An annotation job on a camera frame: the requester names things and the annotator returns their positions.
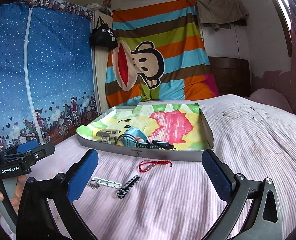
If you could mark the blue kids smartwatch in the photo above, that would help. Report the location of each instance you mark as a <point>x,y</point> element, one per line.
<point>144,141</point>

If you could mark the dark wooden headboard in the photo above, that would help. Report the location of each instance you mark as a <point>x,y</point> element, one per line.
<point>232,75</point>

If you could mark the black hanging bag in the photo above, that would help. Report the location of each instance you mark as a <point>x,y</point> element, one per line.
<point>103,36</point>

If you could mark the blue fabric wardrobe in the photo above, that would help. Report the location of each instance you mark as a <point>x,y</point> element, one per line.
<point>47,87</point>

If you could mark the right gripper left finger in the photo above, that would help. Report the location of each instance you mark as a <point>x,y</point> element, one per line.
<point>70,185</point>

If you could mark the pink pillow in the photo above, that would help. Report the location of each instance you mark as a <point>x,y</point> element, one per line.
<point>271,97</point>

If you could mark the pink bed sheet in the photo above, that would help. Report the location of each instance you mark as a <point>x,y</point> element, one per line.
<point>178,201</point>

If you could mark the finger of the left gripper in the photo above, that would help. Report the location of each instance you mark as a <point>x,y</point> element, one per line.
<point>23,148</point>

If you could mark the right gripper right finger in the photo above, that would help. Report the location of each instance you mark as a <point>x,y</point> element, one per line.
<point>225,182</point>

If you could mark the striped monkey blanket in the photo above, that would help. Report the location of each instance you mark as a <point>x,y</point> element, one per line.
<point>160,55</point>

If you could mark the khaki hanging garment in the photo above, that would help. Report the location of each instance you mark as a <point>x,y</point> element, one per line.
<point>219,14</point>

